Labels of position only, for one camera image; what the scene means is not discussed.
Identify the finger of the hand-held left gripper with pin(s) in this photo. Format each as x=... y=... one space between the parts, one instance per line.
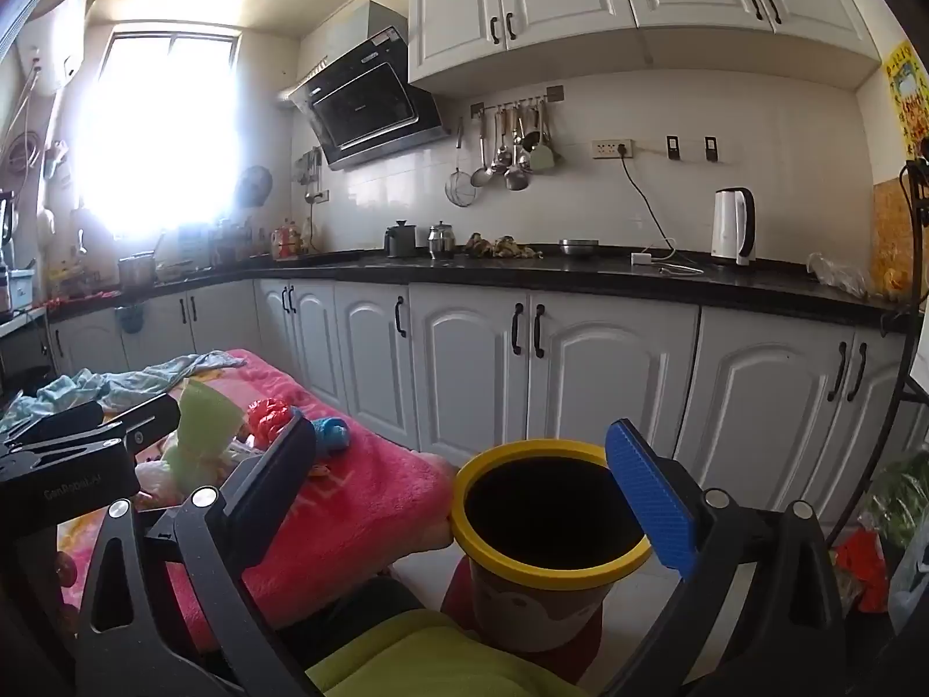
x=54 y=421
x=149 y=427

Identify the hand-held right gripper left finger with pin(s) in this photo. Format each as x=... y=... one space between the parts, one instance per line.
x=279 y=461

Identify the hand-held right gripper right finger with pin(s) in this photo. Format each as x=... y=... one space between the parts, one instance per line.
x=653 y=501

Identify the red snack wrapper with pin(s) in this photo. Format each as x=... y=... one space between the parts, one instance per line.
x=265 y=421

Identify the yellow-rimmed beige bin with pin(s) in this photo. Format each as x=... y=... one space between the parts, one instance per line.
x=537 y=613

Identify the light blue cloth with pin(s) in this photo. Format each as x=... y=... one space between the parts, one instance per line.
x=87 y=386

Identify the blue fuzzy cloth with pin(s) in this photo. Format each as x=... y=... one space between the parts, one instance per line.
x=334 y=435

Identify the pink printed blanket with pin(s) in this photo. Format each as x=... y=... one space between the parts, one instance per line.
x=363 y=501

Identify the teal hanging basket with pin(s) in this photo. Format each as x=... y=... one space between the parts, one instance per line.
x=130 y=318

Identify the steel cooking pot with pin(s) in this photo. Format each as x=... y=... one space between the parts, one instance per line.
x=136 y=272

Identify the white base cabinet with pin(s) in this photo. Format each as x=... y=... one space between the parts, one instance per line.
x=472 y=370

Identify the red patterned pot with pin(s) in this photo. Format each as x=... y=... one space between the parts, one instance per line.
x=284 y=243

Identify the red plastic bag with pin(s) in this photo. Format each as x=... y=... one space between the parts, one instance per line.
x=860 y=573

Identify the black countertop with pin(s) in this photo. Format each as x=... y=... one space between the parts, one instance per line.
x=580 y=274

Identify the white charger adapter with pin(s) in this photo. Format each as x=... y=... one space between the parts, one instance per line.
x=641 y=258

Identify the bag of green vegetables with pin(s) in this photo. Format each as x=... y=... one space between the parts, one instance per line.
x=900 y=501

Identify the yellow-green pants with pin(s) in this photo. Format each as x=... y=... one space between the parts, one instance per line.
x=435 y=657

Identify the black lidded pot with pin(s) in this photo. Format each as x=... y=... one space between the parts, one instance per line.
x=400 y=241

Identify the steel bowl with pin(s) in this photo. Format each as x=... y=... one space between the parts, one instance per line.
x=578 y=248

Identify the white plastic bag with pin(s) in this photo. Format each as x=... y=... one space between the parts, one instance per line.
x=911 y=581

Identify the steel lidded jar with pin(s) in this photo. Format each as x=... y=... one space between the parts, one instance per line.
x=440 y=243

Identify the white electric kettle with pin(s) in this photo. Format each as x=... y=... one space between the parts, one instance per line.
x=733 y=229

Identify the bright window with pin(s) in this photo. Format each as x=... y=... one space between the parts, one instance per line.
x=160 y=138

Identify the clear plastic bag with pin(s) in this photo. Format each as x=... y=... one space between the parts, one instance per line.
x=838 y=277

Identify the brown lumpy food pile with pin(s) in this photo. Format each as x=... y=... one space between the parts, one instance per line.
x=504 y=247

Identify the row of hanging steel utensils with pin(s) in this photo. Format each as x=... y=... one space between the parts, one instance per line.
x=515 y=160

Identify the black microwave oven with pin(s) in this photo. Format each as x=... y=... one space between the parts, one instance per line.
x=363 y=101

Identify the white water heater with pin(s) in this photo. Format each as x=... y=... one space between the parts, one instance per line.
x=62 y=36

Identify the white wall socket strip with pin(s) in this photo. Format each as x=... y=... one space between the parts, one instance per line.
x=610 y=148

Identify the cork wall panel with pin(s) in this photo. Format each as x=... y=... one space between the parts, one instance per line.
x=900 y=232

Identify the yellow wall poster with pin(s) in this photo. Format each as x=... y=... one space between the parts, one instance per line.
x=909 y=98

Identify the white wall cabinet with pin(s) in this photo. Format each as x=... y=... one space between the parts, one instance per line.
x=580 y=7

